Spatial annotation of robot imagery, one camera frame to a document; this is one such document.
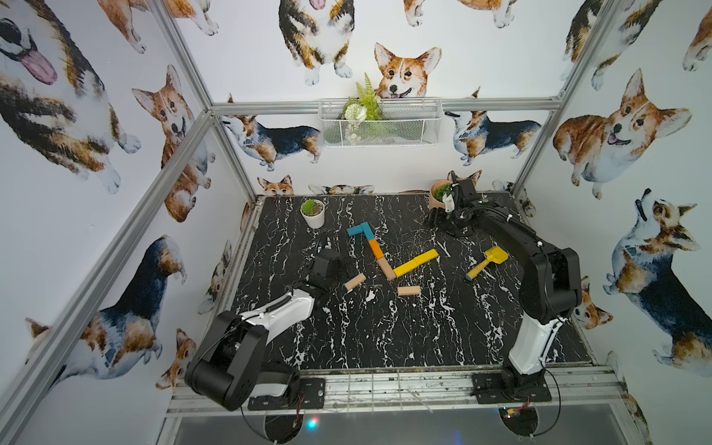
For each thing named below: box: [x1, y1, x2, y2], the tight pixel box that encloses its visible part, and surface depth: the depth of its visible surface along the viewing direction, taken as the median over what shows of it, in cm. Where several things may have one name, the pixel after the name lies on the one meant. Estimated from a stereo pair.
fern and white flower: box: [343, 72, 383, 123], surface depth 84 cm
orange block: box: [368, 239, 385, 260], surface depth 106 cm
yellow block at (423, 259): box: [406, 248, 439, 270], surface depth 102 cm
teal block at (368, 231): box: [361, 221, 376, 242], surface depth 111 cm
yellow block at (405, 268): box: [393, 258, 420, 279], surface depth 100 cm
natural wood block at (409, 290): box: [397, 285, 421, 296], surface depth 95 cm
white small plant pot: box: [300, 198, 326, 229], surface depth 109 cm
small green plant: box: [301, 198, 317, 217], surface depth 108 cm
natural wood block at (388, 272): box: [376, 256, 396, 280], surface depth 100 cm
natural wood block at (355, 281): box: [344, 272, 367, 291], surface depth 97 cm
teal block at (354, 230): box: [346, 224, 364, 237], surface depth 112 cm
